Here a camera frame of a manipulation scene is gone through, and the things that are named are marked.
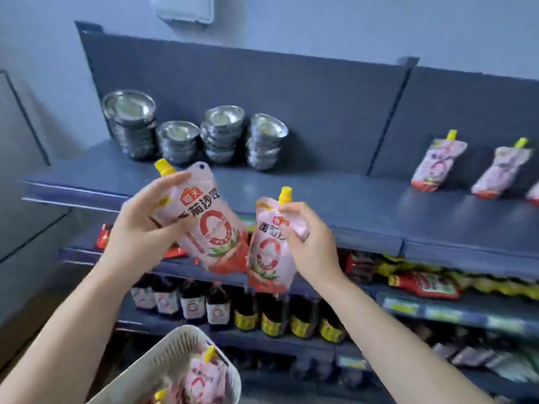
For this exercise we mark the person's left hand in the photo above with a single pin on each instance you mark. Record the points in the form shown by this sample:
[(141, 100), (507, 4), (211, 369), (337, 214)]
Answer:
[(134, 231)]

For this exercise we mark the person's right hand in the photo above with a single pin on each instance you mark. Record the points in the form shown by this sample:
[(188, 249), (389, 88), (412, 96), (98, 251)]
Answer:
[(316, 252)]

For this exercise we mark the white plastic basket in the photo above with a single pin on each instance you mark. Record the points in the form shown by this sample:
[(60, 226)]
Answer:
[(168, 353)]

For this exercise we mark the dark blue shelf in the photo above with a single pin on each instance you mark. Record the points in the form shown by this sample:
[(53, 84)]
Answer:
[(337, 121)]

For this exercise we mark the pile of pink sauce pouches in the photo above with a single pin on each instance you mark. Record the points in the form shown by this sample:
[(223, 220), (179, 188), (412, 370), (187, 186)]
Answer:
[(206, 380)]

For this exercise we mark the person's left forearm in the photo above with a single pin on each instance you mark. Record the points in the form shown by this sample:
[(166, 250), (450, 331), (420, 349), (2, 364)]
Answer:
[(63, 340)]

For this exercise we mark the person's right forearm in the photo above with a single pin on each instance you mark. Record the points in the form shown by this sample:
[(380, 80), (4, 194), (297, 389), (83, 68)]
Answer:
[(400, 353)]

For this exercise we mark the row of dark sauce bottles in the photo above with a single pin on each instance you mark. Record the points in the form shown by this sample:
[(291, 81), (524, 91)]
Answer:
[(193, 307)]

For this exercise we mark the row of red snack bags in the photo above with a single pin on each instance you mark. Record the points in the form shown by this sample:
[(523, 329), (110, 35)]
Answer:
[(103, 237)]

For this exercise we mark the dark red packet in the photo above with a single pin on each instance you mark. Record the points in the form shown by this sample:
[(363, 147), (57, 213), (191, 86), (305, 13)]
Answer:
[(360, 267)]

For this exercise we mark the yellow green price tag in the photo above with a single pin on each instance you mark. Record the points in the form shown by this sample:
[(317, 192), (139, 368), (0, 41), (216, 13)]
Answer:
[(402, 307), (351, 363), (505, 324), (250, 225)]

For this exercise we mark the row of yellow lid jars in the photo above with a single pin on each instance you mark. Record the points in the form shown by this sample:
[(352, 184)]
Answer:
[(497, 286)]

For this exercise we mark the pile of green white packets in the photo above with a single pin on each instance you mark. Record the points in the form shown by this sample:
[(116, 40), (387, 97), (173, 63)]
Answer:
[(484, 353)]

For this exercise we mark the white wall box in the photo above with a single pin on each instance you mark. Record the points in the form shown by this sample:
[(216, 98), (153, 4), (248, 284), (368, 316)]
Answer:
[(185, 8)]

